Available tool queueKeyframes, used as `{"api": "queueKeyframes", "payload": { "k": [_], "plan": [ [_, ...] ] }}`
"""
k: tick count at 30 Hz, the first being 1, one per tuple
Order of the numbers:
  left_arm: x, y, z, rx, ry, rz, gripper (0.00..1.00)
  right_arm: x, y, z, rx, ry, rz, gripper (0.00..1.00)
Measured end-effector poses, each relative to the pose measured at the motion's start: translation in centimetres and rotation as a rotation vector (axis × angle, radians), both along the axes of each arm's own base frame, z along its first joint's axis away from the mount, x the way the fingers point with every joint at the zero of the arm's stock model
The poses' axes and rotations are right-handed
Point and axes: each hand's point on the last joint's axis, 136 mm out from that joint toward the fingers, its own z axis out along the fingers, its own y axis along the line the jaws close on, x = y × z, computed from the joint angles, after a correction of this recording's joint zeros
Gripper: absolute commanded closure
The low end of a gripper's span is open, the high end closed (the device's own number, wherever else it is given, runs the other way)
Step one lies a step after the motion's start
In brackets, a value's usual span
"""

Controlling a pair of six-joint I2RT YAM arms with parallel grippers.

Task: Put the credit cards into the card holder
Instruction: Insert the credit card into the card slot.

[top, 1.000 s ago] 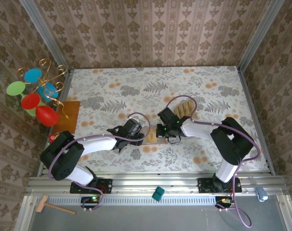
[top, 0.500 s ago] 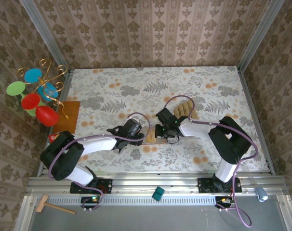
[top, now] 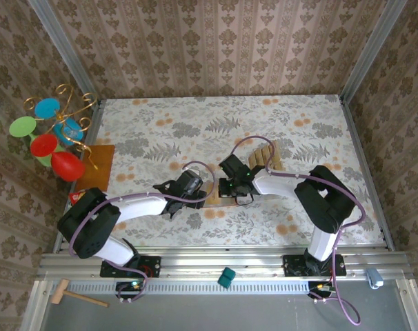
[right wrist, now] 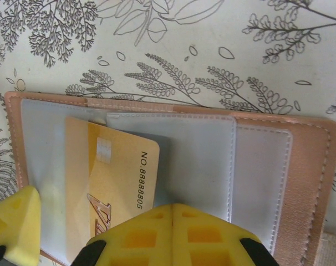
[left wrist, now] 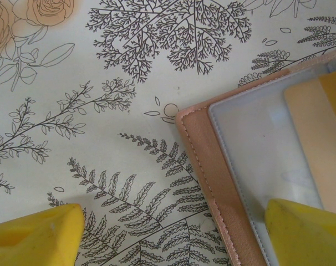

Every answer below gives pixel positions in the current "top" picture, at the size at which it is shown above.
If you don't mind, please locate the wooden slatted mat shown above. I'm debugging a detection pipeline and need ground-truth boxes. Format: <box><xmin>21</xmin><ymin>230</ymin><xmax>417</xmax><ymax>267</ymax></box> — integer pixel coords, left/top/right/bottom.
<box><xmin>246</xmin><ymin>144</ymin><xmax>284</xmax><ymax>172</ymax></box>

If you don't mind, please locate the teal green box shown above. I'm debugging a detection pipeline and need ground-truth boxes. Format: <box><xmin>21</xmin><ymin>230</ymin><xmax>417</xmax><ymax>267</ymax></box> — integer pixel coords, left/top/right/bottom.
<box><xmin>218</xmin><ymin>266</ymin><xmax>236</xmax><ymax>289</ymax></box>

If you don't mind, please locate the brown wooden stand base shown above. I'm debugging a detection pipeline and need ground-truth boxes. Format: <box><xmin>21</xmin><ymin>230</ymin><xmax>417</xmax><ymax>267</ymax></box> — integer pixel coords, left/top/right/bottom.
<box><xmin>74</xmin><ymin>144</ymin><xmax>116</xmax><ymax>192</ymax></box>

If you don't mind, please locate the small circuit board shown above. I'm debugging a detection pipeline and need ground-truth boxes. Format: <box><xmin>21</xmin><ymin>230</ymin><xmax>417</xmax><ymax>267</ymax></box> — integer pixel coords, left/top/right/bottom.
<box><xmin>115</xmin><ymin>281</ymin><xmax>148</xmax><ymax>300</ymax></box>
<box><xmin>308</xmin><ymin>281</ymin><xmax>337</xmax><ymax>299</ymax></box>

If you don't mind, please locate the red yellow snack packet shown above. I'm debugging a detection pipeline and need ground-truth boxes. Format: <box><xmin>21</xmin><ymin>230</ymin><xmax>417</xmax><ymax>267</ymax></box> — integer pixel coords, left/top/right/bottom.
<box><xmin>68</xmin><ymin>190</ymin><xmax>89</xmax><ymax>205</ymax></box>

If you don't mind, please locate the red wine glass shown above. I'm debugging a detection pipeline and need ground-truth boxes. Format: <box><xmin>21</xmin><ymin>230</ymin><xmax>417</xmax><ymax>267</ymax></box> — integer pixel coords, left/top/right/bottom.
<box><xmin>30</xmin><ymin>134</ymin><xmax>86</xmax><ymax>183</ymax></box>

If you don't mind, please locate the small wooden mallet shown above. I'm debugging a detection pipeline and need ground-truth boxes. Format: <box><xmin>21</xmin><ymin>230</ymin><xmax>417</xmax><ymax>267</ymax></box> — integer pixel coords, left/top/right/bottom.
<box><xmin>51</xmin><ymin>279</ymin><xmax>110</xmax><ymax>308</ymax></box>

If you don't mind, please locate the white and blue clip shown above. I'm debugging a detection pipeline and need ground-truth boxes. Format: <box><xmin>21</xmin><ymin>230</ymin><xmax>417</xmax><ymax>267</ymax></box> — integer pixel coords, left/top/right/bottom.
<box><xmin>365</xmin><ymin>268</ymin><xmax>384</xmax><ymax>289</ymax></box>

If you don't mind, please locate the blue wine glass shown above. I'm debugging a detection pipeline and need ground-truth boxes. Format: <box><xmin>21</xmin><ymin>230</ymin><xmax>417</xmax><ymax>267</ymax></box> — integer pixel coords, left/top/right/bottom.
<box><xmin>34</xmin><ymin>98</ymin><xmax>84</xmax><ymax>146</ymax></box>

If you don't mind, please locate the green wine glass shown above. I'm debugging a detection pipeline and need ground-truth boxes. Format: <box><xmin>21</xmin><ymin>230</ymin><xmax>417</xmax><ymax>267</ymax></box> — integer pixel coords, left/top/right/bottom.
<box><xmin>8</xmin><ymin>116</ymin><xmax>63</xmax><ymax>168</ymax></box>

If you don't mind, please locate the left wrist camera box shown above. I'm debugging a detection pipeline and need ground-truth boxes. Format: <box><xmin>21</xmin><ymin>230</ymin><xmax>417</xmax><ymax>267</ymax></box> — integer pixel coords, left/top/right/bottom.
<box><xmin>176</xmin><ymin>171</ymin><xmax>202</xmax><ymax>194</ymax></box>

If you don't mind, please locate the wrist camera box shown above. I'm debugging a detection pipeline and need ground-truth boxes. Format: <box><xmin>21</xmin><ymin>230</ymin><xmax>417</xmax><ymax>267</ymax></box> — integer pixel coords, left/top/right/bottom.
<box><xmin>176</xmin><ymin>171</ymin><xmax>202</xmax><ymax>194</ymax></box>
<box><xmin>218</xmin><ymin>154</ymin><xmax>247</xmax><ymax>179</ymax></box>

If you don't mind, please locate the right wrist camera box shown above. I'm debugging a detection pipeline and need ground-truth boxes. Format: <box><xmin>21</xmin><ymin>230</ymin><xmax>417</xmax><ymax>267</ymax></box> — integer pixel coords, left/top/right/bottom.
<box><xmin>218</xmin><ymin>154</ymin><xmax>247</xmax><ymax>179</ymax></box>

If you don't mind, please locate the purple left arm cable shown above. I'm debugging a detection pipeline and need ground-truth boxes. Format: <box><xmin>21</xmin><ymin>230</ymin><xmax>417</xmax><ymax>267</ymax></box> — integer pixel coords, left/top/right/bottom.
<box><xmin>69</xmin><ymin>161</ymin><xmax>216</xmax><ymax>304</ymax></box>

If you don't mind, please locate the aluminium mounting rail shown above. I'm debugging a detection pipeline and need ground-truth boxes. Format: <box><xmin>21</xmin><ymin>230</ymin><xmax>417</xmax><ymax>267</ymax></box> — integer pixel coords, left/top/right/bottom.
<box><xmin>36</xmin><ymin>250</ymin><xmax>417</xmax><ymax>281</ymax></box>

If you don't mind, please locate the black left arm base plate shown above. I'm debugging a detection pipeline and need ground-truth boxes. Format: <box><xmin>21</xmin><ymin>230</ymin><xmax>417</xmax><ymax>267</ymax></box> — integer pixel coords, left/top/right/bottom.
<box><xmin>99</xmin><ymin>255</ymin><xmax>162</xmax><ymax>279</ymax></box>

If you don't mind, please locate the slotted cable duct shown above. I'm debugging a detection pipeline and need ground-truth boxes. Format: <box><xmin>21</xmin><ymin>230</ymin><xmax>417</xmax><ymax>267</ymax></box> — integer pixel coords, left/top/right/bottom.
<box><xmin>52</xmin><ymin>279</ymin><xmax>334</xmax><ymax>296</ymax></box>

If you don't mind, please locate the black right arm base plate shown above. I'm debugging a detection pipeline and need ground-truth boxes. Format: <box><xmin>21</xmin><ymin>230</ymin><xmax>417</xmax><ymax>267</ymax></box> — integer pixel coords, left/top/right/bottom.
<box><xmin>282</xmin><ymin>254</ymin><xmax>347</xmax><ymax>277</ymax></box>

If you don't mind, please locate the gold wire glass stand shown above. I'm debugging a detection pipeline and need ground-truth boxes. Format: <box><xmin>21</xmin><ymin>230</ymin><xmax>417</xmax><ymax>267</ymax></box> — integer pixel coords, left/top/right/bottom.
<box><xmin>24</xmin><ymin>83</ymin><xmax>99</xmax><ymax>170</ymax></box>

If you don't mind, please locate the aluminium frame post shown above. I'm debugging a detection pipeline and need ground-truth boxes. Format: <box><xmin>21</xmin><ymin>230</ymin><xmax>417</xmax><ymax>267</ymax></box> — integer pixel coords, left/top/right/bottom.
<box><xmin>28</xmin><ymin>0</ymin><xmax>100</xmax><ymax>101</ymax></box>
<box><xmin>339</xmin><ymin>0</ymin><xmax>408</xmax><ymax>101</ymax></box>

